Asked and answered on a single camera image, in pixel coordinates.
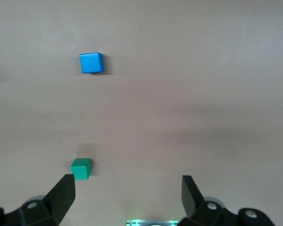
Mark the green wooden block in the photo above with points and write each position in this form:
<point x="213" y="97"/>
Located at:
<point x="81" y="170"/>

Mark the blue wooden block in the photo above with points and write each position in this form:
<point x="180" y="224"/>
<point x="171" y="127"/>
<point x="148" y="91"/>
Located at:
<point x="90" y="63"/>

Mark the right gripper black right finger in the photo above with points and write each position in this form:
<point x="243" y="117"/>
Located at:
<point x="190" y="200"/>

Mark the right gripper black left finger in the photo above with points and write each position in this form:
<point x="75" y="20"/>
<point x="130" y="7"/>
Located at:
<point x="59" y="197"/>

